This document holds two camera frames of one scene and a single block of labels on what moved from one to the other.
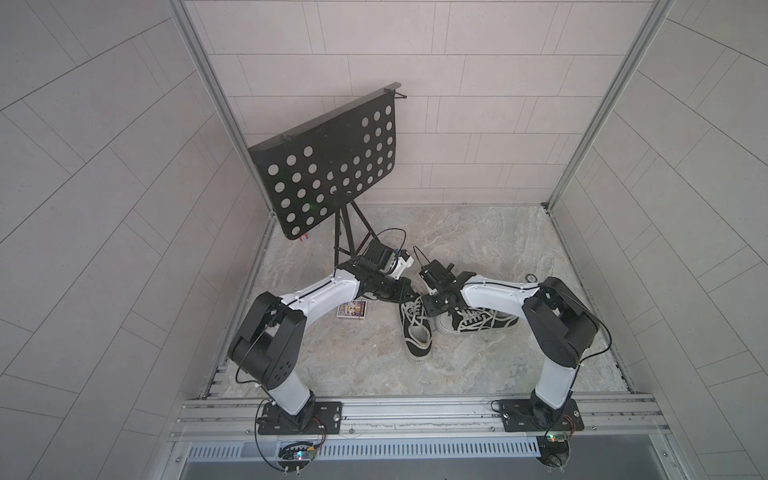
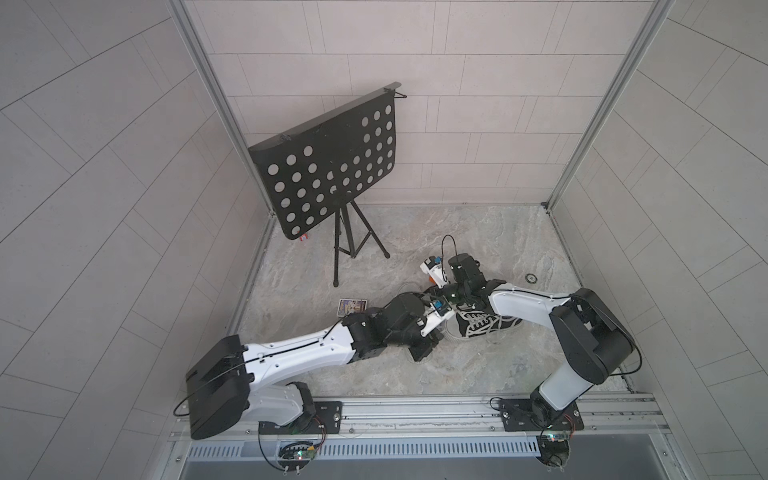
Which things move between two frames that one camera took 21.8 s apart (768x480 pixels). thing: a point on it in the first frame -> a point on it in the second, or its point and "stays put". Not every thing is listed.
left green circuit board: x=298 y=451 stays put
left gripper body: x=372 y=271 -> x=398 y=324
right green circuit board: x=554 y=451 stays put
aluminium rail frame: x=623 y=419 stays put
